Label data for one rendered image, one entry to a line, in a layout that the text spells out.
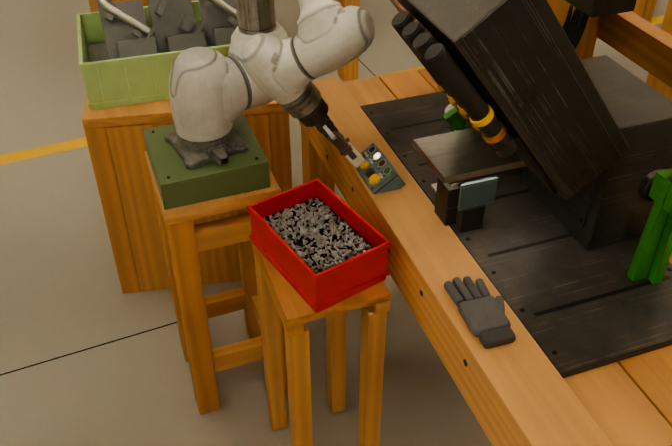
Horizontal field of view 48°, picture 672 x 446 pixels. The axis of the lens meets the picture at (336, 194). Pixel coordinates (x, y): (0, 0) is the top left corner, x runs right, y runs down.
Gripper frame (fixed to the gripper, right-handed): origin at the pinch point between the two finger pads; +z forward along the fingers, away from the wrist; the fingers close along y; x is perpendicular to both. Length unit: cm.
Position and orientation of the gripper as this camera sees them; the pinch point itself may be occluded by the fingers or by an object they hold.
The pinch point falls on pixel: (352, 155)
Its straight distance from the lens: 187.4
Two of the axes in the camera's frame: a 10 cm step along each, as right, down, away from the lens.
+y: 3.4, 5.6, -7.5
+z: 5.4, 5.4, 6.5
